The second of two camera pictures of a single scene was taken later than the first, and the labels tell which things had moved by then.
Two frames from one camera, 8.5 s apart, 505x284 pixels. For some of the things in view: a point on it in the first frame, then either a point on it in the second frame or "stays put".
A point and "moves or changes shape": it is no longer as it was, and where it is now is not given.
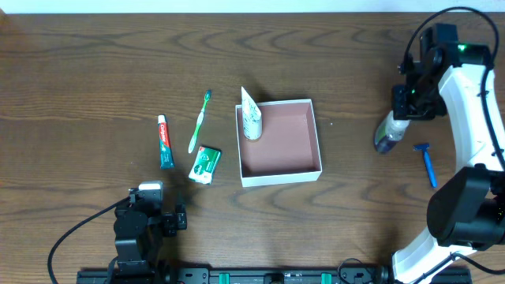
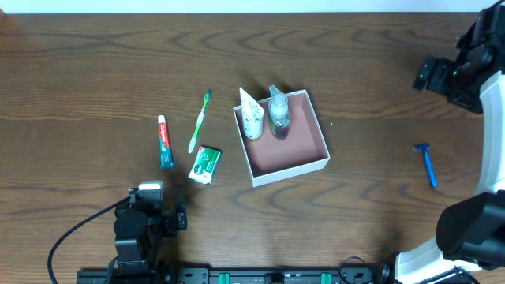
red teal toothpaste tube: [166, 151] stays put
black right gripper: [400, 104] to [428, 73]
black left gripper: [173, 222] stays put
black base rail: [248, 275] stays put
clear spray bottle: [390, 132] to [278, 113]
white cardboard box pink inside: [278, 143] moves or changes shape
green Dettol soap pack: [205, 165] stays put
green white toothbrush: [200, 121] stays put
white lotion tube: [252, 117] stays put
